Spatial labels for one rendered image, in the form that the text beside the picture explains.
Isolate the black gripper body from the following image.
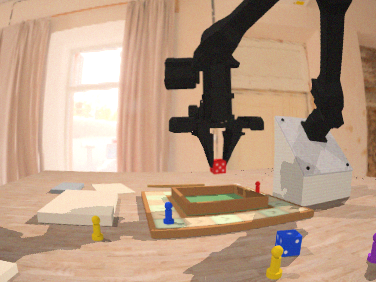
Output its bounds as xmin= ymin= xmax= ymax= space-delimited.
xmin=169 ymin=88 xmax=264 ymax=134

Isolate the red die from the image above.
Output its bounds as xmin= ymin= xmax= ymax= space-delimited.
xmin=210 ymin=159 xmax=226 ymax=174

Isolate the blue pawn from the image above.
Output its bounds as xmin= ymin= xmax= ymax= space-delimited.
xmin=163 ymin=202 xmax=174 ymax=224

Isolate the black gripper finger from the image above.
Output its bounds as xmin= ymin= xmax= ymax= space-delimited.
xmin=222 ymin=131 xmax=245 ymax=165
xmin=191 ymin=132 xmax=214 ymax=168

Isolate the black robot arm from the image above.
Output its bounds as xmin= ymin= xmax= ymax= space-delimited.
xmin=164 ymin=0 xmax=352 ymax=143

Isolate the yellow pawn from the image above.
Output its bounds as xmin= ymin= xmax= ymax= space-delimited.
xmin=92 ymin=215 xmax=103 ymax=241
xmin=266 ymin=245 xmax=283 ymax=279

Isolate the purple pawn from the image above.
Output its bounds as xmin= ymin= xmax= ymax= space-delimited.
xmin=367 ymin=233 xmax=376 ymax=264

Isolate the blue die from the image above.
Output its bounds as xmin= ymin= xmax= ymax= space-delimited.
xmin=275 ymin=229 xmax=303 ymax=257

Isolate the red pawn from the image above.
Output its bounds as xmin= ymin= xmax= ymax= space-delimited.
xmin=255 ymin=181 xmax=260 ymax=193

